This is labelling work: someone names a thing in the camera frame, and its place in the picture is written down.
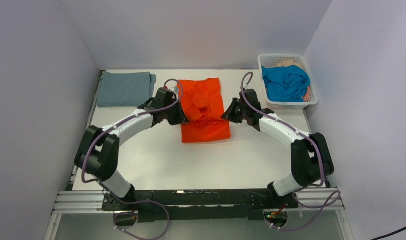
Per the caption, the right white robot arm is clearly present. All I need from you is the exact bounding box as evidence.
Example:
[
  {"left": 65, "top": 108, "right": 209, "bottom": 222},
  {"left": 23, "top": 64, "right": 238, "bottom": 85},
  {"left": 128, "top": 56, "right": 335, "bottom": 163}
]
[{"left": 221, "top": 89, "right": 334, "bottom": 197}]

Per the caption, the blue t shirt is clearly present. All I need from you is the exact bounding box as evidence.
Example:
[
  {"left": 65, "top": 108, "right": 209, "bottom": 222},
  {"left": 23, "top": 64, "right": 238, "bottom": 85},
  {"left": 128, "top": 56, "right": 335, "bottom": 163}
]
[{"left": 262, "top": 65, "right": 311, "bottom": 103}]

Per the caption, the orange t shirt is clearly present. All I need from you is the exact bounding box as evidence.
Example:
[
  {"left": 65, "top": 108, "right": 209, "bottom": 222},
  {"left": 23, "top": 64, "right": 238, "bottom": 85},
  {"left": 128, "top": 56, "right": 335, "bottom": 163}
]
[{"left": 177, "top": 78, "right": 231, "bottom": 144}]

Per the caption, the folded grey-blue t shirt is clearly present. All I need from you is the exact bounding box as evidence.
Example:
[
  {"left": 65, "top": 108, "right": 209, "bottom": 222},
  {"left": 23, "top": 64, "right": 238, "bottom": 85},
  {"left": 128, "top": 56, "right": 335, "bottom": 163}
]
[{"left": 96, "top": 71, "right": 156, "bottom": 108}]

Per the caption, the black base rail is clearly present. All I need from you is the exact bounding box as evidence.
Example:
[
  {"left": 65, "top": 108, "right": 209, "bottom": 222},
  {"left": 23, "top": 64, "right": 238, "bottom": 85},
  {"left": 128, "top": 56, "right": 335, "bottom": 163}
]
[{"left": 102, "top": 188, "right": 298, "bottom": 223}]

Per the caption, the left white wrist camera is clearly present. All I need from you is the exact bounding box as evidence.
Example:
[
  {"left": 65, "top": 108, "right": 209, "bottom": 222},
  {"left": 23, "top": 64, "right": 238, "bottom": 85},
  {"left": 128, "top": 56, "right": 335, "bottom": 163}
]
[{"left": 170, "top": 86, "right": 180, "bottom": 95}]

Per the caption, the white plastic basket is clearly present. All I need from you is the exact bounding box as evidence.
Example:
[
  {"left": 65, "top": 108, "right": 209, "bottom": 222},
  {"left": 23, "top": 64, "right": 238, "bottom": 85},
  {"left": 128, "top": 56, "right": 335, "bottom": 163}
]
[{"left": 257, "top": 53, "right": 318, "bottom": 110}]

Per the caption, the black cable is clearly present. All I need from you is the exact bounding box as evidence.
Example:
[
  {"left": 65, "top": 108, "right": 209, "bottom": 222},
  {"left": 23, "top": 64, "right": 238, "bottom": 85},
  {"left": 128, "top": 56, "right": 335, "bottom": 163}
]
[{"left": 368, "top": 221, "right": 406, "bottom": 240}]

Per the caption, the aluminium table frame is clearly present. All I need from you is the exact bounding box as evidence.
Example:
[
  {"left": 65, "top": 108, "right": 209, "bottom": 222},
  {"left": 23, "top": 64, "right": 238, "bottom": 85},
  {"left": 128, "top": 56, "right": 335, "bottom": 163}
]
[{"left": 44, "top": 69, "right": 353, "bottom": 240}]

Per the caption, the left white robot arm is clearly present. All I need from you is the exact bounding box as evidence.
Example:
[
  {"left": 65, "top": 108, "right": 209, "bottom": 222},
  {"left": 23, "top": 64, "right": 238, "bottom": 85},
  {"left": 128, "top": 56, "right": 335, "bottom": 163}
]
[{"left": 74, "top": 87, "right": 188, "bottom": 202}]

